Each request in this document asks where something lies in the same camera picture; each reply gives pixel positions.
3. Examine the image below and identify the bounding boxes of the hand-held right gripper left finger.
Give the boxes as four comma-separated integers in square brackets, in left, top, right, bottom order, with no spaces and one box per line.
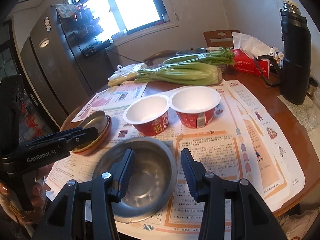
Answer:
[32,149,135,240]

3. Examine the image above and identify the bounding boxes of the black wire rack with packets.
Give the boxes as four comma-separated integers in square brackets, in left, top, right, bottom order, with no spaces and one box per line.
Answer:
[72,4,104,37]

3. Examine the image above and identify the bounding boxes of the orange bordered exercise newspaper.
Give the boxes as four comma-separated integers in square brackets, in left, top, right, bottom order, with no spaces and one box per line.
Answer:
[45,115,265,235]

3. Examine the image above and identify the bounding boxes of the clear drinking glass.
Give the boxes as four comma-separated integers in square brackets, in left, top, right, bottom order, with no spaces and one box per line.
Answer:
[308,97,320,133]

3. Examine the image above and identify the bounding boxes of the red tissue box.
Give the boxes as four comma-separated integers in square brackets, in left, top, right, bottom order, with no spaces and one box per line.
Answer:
[229,31,271,79]

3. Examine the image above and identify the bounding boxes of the black thermos flask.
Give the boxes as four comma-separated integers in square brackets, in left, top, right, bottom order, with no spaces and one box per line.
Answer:
[279,0,312,105]

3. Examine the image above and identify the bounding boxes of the illustrated white newspaper sheet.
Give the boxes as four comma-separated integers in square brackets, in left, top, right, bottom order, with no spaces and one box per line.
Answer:
[221,80,307,200]

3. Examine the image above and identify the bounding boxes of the leafy celery bunch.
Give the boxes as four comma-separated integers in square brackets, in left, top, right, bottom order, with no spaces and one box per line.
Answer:
[162,46,236,66]

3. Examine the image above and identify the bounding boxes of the white plastic bag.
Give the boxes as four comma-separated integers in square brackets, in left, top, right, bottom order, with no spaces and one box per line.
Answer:
[54,4,84,18]

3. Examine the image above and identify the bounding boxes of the plastic bag of yellow noodles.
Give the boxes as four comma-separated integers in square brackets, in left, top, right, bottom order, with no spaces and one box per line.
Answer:
[107,65,148,87]

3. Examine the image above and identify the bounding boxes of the steel cup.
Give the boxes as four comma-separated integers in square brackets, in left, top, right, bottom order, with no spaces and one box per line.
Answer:
[307,77,318,96]

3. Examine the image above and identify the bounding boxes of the small steel dish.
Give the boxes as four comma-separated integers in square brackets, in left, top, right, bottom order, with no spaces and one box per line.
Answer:
[79,110,107,132]

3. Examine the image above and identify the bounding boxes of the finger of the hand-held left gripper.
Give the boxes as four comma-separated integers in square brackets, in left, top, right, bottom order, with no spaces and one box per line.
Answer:
[24,127,87,147]
[59,127,98,152]

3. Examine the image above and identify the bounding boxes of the person's left hand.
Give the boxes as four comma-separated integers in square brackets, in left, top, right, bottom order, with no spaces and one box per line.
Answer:
[31,163,55,207]

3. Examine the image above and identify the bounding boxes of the tall back wooden chair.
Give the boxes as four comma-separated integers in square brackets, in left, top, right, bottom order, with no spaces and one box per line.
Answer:
[203,30,240,48]

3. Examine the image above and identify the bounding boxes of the black strap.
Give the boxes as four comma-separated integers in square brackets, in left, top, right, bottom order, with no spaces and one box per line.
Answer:
[254,55,284,87]

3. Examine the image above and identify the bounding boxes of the person's patterned trousers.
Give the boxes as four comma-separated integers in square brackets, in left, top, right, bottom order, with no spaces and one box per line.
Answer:
[277,204,319,240]

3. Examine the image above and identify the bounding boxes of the red paper bowl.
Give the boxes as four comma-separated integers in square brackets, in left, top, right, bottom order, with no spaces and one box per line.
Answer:
[169,86,221,129]
[124,95,170,137]

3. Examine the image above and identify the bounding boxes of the yellow scalloped plate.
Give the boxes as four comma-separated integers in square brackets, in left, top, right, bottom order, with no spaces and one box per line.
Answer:
[72,116,110,153]

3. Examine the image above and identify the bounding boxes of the thick celery bunch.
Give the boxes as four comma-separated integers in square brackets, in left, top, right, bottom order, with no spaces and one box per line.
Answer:
[134,62,224,86]

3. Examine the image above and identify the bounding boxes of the steel basin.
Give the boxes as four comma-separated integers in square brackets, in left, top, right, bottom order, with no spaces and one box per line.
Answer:
[175,47,207,56]

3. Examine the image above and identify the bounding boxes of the white box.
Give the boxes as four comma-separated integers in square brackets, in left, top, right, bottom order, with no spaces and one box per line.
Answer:
[111,30,128,41]

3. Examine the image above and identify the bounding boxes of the small white cup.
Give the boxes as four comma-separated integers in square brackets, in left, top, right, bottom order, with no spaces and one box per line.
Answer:
[269,47,285,68]

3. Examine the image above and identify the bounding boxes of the window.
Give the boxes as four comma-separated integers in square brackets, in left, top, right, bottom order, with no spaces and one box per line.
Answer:
[65,0,168,37]

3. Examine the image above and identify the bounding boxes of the curved back wooden chair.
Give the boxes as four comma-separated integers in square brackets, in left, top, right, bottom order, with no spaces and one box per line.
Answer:
[143,50,178,67]

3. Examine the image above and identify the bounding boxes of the grey refrigerator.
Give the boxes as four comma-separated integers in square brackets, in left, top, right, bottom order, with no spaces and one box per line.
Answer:
[20,5,114,133]

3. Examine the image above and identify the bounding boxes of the pink student newspaper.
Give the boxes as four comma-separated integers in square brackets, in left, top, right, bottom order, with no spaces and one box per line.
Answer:
[71,81,148,123]

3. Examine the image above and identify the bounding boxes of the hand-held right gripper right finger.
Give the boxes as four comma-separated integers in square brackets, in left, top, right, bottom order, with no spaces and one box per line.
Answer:
[180,148,288,240]

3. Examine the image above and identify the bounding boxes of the large steel bowl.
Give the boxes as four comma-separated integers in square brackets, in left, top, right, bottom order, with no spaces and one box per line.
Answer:
[92,137,178,223]

